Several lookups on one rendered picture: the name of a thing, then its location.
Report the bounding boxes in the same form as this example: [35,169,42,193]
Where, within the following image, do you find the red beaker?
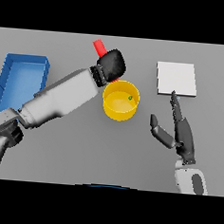
[90,38,123,84]

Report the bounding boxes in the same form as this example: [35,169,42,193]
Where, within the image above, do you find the yellow bowl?
[100,78,142,123]

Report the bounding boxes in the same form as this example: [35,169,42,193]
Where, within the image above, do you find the pale square measuring scale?
[155,61,199,99]

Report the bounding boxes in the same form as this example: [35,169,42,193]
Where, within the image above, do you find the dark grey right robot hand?
[146,87,202,166]

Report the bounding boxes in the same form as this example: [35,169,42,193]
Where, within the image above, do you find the blue tray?
[0,52,51,123]

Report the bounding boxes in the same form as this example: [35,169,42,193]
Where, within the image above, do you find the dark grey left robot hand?
[87,47,128,89]

